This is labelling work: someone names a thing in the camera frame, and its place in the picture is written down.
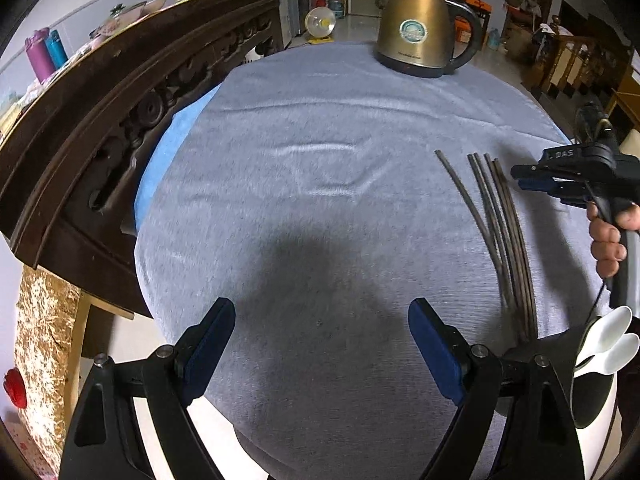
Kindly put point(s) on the blue thermos bottle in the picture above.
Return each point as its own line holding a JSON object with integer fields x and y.
{"x": 56, "y": 50}

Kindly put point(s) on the white plastic spoon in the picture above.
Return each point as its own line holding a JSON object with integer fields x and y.
{"x": 612, "y": 327}
{"x": 617, "y": 352}

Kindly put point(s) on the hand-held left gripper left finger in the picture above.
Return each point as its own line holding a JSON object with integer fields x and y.
{"x": 207, "y": 355}

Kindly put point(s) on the table with orange boxes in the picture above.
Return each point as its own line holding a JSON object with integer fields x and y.
{"x": 477, "y": 4}

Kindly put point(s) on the grey table cloth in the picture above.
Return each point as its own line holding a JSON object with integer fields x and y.
{"x": 300, "y": 235}

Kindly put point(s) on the blue table cloth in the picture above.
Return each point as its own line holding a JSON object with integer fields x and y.
{"x": 160, "y": 170}

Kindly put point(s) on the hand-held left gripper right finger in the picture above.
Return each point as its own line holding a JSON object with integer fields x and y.
{"x": 435, "y": 350}

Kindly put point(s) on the gold patterned cloth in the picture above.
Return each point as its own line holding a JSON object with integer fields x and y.
{"x": 45, "y": 335}

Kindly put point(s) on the small round fan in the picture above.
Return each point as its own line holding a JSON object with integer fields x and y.
{"x": 320, "y": 24}

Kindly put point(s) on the dark wooden chopstick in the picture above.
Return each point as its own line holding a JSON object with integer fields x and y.
{"x": 492, "y": 210}
{"x": 504, "y": 210}
{"x": 498, "y": 210}

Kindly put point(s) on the black and white utensil holder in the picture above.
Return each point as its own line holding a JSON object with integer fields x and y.
{"x": 595, "y": 395}

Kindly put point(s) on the carved dark wooden bench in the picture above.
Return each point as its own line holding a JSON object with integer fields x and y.
{"x": 100, "y": 125}

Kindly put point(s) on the bundle of dark chopsticks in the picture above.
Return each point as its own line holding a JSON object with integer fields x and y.
{"x": 462, "y": 186}

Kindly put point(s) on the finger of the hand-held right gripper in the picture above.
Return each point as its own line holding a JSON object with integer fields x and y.
{"x": 537, "y": 186}
{"x": 527, "y": 170}

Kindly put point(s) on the pink thermos bottle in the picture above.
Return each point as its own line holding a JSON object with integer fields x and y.
{"x": 40, "y": 57}

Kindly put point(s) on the red plastic object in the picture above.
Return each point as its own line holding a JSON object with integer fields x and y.
{"x": 15, "y": 387}

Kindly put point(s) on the gold electric kettle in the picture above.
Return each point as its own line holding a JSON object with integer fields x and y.
{"x": 415, "y": 35}

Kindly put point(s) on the blue water jug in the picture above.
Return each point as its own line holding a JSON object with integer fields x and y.
{"x": 495, "y": 39}

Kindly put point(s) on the person's right hand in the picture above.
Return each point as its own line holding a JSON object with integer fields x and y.
{"x": 607, "y": 242}

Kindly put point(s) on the thin metal rod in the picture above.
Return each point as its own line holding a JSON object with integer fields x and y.
{"x": 513, "y": 210}

